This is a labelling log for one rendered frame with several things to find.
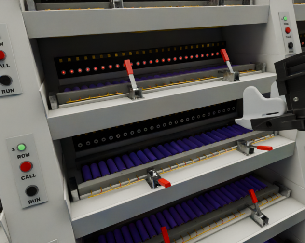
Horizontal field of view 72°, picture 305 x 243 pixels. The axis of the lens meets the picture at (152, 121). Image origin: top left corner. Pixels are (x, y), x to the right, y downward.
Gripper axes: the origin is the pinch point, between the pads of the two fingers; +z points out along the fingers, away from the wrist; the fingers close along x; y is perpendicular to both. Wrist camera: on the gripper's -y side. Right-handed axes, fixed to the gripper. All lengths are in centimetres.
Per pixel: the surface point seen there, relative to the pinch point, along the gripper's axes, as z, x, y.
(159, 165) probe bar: 20.7, 9.5, -6.9
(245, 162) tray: 16.7, -11.8, -11.7
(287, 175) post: 21.2, -30.4, -21.7
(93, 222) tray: 17.1, 26.4, -12.7
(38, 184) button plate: 15.8, 33.7, -2.7
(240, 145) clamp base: 19.3, -13.6, -8.0
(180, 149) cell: 24.5, 1.4, -5.4
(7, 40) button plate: 15.0, 33.3, 22.7
